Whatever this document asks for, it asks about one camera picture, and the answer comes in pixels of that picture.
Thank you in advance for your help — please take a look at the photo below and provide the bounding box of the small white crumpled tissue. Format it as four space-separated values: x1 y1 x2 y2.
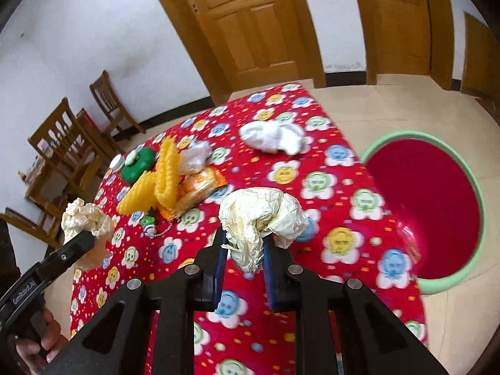
177 141 212 176

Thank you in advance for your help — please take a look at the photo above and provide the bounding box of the wooden side table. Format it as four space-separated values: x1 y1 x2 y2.
17 156 71 208

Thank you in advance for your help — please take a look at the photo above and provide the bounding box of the small keychain toy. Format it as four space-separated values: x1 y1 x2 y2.
140 214 182 240

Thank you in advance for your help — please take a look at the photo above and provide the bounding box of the yellow foam fruit net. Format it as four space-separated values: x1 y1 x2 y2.
116 170 159 216
154 137 184 209

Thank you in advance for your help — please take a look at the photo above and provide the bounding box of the small cream paper ball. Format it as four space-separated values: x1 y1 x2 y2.
61 198 114 270

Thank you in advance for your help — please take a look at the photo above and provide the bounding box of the red floral tablecloth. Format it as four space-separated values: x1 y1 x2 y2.
69 82 428 375

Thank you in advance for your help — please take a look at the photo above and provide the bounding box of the green plastic toy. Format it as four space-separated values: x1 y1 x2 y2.
120 147 158 183

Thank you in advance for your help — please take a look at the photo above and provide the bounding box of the large white tissue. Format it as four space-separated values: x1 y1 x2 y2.
239 119 309 156

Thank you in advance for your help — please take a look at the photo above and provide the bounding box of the person's left hand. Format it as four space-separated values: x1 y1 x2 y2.
15 308 70 364

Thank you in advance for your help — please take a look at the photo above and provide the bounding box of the red bin with green rim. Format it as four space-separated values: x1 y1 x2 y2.
359 130 487 297

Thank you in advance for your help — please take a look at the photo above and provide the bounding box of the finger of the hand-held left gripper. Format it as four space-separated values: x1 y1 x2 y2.
34 230 98 283

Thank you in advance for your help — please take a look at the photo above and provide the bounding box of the orange snack packet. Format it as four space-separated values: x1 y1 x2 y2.
158 165 228 219

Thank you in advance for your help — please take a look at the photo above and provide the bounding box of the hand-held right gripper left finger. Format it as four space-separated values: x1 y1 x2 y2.
41 227 229 375

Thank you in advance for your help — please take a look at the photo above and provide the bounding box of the large cream paper ball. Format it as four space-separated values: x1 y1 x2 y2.
219 187 310 275

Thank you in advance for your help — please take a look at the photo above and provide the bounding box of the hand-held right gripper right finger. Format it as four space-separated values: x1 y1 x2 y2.
262 238 450 375

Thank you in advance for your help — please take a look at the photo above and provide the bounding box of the wooden panel door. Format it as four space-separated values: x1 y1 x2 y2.
141 0 327 105
349 0 456 90
461 12 500 104

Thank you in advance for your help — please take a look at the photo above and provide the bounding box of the black cabinet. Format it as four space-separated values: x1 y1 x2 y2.
0 219 20 282

